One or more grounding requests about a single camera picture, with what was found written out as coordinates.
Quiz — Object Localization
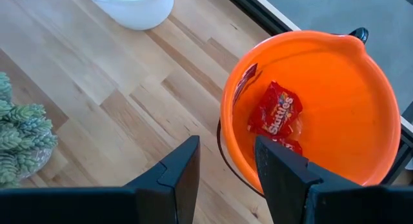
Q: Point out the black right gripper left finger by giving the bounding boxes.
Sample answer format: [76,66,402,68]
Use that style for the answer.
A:
[0,135,201,224]

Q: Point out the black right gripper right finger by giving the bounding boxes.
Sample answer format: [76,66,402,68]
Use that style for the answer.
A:
[254,135,413,224]

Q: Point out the red Skittles candy pack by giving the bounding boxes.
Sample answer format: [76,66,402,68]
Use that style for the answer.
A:
[257,135,304,156]
[247,81,303,137]

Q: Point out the orange plastic pumpkin bucket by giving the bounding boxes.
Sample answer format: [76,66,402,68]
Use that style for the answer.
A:
[216,26,402,199]

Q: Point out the green succulent in grey pot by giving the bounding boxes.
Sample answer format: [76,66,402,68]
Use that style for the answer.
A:
[0,71,59,189]

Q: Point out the black table clamp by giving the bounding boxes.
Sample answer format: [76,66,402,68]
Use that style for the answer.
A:
[348,26,370,46]

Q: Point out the white plastic bucket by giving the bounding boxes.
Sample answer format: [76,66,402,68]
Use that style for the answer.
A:
[83,0,175,31]

